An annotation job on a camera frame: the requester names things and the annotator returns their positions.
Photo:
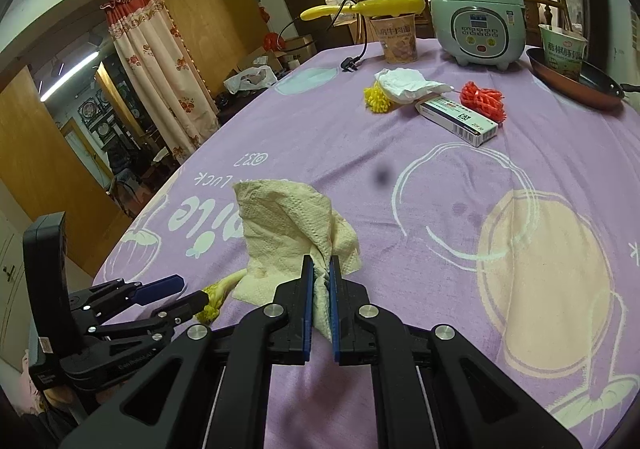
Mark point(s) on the yellow electric swatter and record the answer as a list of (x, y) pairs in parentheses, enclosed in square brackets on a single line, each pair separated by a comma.
[(385, 6)]

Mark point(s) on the green instant noodle cup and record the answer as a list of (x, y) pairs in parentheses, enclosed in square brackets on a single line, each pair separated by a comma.
[(562, 54)]

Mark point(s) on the fluorescent tube light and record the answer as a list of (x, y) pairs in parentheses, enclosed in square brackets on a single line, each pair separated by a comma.
[(70, 75)]

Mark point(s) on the cardboard box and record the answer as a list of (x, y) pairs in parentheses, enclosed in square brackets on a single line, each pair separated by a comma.
[(297, 49)]

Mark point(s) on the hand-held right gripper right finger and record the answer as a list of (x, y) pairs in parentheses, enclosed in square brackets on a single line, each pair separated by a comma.
[(336, 309)]

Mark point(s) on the beige paper towel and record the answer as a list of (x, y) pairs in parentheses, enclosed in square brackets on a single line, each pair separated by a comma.
[(280, 224)]

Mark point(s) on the white plastic bag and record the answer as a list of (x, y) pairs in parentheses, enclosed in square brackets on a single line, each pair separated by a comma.
[(250, 79)]

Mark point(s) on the person's left hand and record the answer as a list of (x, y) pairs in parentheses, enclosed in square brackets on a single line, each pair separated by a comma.
[(57, 396)]

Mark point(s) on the wooden door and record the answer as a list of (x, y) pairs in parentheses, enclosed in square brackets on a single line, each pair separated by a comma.
[(40, 169)]

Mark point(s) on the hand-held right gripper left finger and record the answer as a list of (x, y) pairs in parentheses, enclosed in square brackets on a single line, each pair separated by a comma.
[(308, 299)]

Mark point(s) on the floral curtain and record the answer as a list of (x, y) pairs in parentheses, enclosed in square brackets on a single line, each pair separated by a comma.
[(160, 69)]

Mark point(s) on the copper frying pan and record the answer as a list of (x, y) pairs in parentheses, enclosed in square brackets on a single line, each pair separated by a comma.
[(600, 86)]

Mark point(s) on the crumpled white tissue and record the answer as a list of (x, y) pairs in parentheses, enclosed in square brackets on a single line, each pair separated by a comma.
[(405, 84)]

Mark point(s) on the red hanging ornament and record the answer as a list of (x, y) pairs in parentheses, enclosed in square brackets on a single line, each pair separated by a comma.
[(274, 41)]

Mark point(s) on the wooden partition panel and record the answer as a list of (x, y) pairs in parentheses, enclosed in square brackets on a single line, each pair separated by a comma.
[(215, 19)]

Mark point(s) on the pink instant noodle cup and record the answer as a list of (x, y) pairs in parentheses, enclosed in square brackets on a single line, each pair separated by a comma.
[(397, 41)]

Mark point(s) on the red mesh net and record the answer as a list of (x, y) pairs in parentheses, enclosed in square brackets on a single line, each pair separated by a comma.
[(482, 101)]

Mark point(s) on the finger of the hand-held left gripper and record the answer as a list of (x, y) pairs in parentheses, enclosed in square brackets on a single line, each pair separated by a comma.
[(160, 286), (192, 301)]

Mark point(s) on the green rice cooker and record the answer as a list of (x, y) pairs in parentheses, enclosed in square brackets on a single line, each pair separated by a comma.
[(480, 24)]

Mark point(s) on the white medicine box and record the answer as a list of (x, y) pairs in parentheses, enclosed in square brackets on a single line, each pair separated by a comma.
[(457, 121)]

